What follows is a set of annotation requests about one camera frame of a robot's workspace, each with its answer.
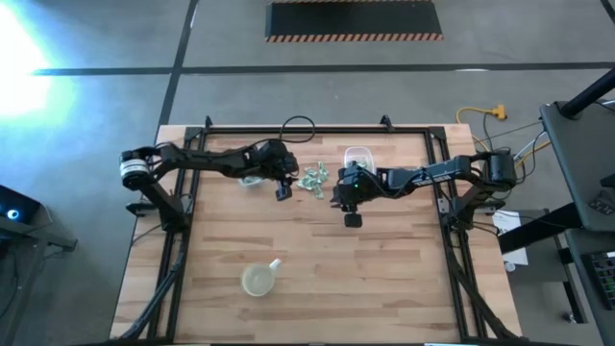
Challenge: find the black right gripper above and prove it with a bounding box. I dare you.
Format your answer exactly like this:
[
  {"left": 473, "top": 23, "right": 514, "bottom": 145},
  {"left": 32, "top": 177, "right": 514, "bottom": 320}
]
[{"left": 329, "top": 161, "right": 388, "bottom": 210}]

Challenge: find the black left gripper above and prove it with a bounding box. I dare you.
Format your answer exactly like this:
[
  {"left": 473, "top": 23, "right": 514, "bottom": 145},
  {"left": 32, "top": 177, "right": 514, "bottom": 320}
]
[{"left": 258, "top": 139, "right": 301, "bottom": 182}]

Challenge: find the clear plastic bin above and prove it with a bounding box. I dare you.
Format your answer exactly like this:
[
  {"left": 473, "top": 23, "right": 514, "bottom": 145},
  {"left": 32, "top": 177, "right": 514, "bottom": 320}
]
[
  {"left": 343, "top": 145, "right": 378, "bottom": 170},
  {"left": 237, "top": 174, "right": 266, "bottom": 189}
]

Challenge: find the white measuring cup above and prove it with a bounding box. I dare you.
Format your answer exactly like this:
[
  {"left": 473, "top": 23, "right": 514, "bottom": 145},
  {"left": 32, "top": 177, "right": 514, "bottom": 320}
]
[{"left": 240, "top": 258, "right": 283, "bottom": 298}]

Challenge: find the black hazard-striped floor mat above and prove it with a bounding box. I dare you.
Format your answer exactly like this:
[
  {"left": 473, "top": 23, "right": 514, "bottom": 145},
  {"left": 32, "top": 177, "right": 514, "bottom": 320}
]
[{"left": 264, "top": 0, "right": 445, "bottom": 44}]

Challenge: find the white paper sheet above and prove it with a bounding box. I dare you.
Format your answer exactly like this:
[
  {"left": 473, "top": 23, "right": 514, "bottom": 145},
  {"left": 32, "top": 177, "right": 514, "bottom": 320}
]
[{"left": 492, "top": 209, "right": 529, "bottom": 268}]

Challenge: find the black cart leg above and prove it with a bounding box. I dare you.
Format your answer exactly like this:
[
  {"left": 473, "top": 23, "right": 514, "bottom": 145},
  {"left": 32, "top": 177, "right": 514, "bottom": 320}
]
[{"left": 497, "top": 203, "right": 583, "bottom": 256}]

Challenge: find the dark grey cart top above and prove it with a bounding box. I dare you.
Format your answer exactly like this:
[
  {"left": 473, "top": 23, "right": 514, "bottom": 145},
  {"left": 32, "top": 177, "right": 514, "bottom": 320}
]
[{"left": 538, "top": 99, "right": 615, "bottom": 235}]

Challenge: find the black desk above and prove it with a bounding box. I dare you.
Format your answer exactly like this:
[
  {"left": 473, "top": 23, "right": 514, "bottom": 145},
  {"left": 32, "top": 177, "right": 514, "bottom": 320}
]
[{"left": 563, "top": 228, "right": 615, "bottom": 346}]

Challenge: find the black metal pole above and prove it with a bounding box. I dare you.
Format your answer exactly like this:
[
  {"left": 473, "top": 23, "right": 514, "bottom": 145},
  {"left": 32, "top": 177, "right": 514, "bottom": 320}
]
[{"left": 559, "top": 66, "right": 615, "bottom": 120}]

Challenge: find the black device with blue light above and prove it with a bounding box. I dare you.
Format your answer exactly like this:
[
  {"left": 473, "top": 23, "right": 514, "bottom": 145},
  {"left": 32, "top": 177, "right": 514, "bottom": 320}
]
[{"left": 0, "top": 184, "right": 79, "bottom": 254}]

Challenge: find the black keyboard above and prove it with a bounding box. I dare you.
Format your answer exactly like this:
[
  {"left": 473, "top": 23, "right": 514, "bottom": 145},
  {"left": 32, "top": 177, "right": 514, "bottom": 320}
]
[{"left": 583, "top": 248, "right": 615, "bottom": 311}]

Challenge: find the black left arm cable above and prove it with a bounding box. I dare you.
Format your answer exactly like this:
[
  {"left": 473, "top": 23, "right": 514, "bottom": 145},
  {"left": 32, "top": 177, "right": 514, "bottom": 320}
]
[{"left": 279, "top": 114, "right": 317, "bottom": 145}]

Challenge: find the black metal table frame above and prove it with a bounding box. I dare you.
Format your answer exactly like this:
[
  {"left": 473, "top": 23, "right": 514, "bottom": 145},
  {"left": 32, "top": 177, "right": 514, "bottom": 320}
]
[{"left": 117, "top": 125, "right": 521, "bottom": 343}]

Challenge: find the yellow extension cord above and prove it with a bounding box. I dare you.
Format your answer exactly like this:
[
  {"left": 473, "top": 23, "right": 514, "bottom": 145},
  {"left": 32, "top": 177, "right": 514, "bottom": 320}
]
[{"left": 455, "top": 104, "right": 508, "bottom": 127}]

